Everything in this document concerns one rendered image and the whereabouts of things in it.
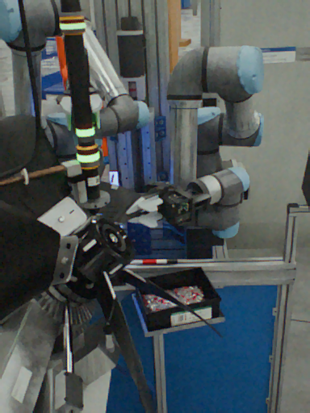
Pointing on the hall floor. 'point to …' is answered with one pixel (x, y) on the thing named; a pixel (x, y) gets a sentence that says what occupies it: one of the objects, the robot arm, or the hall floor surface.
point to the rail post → (281, 347)
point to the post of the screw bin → (159, 373)
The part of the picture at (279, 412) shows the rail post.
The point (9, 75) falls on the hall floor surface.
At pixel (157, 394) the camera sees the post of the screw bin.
